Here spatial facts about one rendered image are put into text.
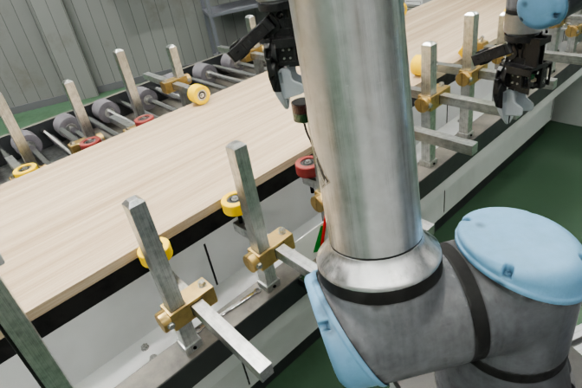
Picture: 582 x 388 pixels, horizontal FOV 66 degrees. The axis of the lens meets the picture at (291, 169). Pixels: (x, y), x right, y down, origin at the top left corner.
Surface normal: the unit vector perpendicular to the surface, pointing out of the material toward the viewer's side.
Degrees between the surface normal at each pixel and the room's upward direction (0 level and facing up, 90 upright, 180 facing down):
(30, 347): 90
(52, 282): 0
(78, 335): 90
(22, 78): 90
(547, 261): 8
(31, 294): 0
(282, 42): 90
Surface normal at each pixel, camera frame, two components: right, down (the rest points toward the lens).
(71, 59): 0.33, 0.44
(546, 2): -0.76, 0.43
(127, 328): 0.66, 0.29
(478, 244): -0.02, -0.87
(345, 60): -0.25, 0.39
